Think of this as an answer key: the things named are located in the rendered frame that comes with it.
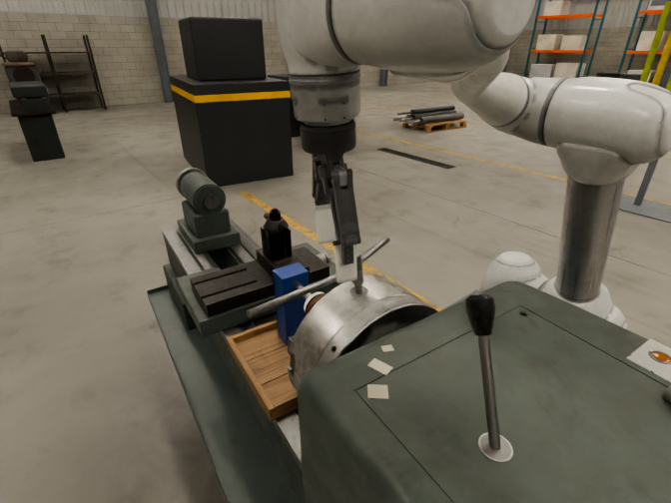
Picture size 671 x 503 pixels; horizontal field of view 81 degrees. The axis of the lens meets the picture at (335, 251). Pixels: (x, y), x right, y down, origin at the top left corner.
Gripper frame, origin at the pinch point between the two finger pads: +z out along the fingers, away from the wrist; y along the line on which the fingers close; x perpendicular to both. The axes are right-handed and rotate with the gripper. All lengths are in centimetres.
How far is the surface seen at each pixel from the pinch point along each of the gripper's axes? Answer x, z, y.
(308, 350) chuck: -6.2, 19.7, -0.2
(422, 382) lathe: 5.9, 10.1, 20.2
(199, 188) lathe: -30, 23, -107
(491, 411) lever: 9.6, 6.4, 29.1
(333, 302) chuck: 0.0, 13.7, -4.7
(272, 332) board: -12, 48, -40
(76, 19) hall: -379, -85, -1352
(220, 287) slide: -25, 39, -56
